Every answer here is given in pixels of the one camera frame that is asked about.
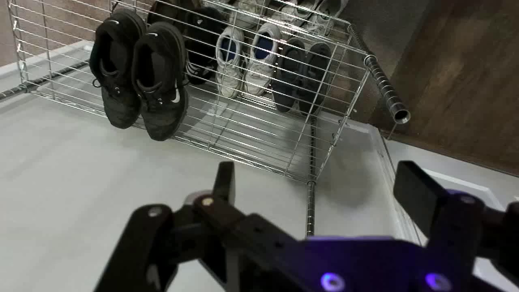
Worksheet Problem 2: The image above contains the dark grey shoe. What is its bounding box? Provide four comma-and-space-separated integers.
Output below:
298, 41, 334, 115
271, 37, 308, 114

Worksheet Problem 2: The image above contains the ribbed metal tube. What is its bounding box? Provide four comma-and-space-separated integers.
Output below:
362, 52, 414, 127

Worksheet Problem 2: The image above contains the black sneaker with white stripes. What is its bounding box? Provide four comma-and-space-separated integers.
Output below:
148, 0, 230, 88

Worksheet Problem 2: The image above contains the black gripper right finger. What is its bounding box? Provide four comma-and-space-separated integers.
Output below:
392, 159, 519, 292

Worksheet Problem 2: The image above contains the white shoe with blue insole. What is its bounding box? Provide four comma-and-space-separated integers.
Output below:
214, 26, 246, 101
245, 21, 284, 97

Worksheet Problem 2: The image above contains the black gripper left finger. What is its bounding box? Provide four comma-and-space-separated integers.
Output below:
94, 161, 305, 292

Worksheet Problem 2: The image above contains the slotted metal rail strip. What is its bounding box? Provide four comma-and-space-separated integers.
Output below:
303, 115, 319, 240

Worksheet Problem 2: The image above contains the chrome wire shoe rack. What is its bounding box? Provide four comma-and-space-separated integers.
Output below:
6, 0, 375, 183

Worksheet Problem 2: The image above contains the black running shoe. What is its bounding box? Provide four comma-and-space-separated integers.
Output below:
130, 21, 191, 143
88, 6, 149, 130

